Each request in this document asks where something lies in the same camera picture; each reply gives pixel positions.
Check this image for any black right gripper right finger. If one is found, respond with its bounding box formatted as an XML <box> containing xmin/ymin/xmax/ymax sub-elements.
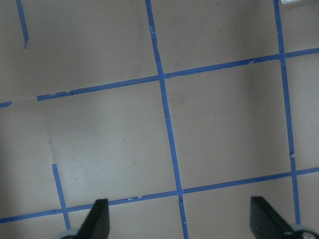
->
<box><xmin>250</xmin><ymin>196</ymin><xmax>303</xmax><ymax>239</ymax></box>

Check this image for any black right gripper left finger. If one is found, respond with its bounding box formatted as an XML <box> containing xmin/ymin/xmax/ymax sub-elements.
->
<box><xmin>75</xmin><ymin>199</ymin><xmax>110</xmax><ymax>239</ymax></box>

